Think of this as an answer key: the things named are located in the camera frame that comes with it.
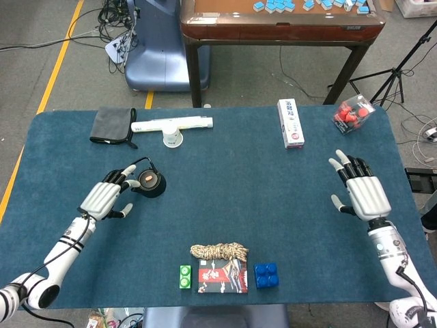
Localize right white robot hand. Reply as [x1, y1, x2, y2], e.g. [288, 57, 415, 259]
[328, 149, 393, 222]

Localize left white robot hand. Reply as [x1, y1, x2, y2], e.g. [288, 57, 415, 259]
[79, 164, 142, 222]

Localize black teapot lid wooden knob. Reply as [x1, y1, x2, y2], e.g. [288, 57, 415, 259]
[137, 169, 160, 188]

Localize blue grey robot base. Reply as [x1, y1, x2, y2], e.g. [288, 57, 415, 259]
[124, 0, 211, 92]

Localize black cast iron teapot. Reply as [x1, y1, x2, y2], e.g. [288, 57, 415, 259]
[128, 156, 167, 200]

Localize grey folded cloth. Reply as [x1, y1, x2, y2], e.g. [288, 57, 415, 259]
[89, 106, 139, 150]

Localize clear box of red capsules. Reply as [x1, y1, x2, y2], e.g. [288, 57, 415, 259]
[332, 94, 376, 137]

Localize white paper cup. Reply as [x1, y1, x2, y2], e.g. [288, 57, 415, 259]
[162, 124, 184, 149]

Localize white purple toothpaste box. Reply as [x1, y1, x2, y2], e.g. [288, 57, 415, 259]
[277, 98, 305, 150]

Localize green building block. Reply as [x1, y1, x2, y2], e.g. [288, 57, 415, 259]
[179, 264, 193, 290]

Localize colourful snack bags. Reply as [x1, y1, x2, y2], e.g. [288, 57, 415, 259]
[85, 307, 117, 328]

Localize long white roll box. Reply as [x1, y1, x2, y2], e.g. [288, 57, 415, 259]
[130, 116, 214, 133]

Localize black tripod stand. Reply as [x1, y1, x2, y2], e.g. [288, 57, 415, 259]
[327, 20, 437, 107]

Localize blue felt table mat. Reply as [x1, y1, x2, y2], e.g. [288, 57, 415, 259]
[0, 105, 432, 312]

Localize blue building block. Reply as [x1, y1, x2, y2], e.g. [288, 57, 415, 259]
[253, 262, 280, 290]

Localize red black book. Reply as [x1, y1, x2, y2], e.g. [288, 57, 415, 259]
[197, 258, 249, 295]

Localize white power strip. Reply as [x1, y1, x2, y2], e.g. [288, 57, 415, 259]
[104, 32, 132, 66]

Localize dark grey robot body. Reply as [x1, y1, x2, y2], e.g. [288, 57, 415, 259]
[141, 303, 291, 328]

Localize brown mahjong table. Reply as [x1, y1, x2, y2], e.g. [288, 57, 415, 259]
[180, 0, 386, 109]

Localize white charger cable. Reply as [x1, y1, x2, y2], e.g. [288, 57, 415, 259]
[411, 118, 437, 163]

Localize beige braided rope bundle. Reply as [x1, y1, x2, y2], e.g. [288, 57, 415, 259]
[189, 241, 249, 263]

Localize black floor cable bundle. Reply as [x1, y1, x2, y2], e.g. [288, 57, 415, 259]
[97, 0, 139, 74]

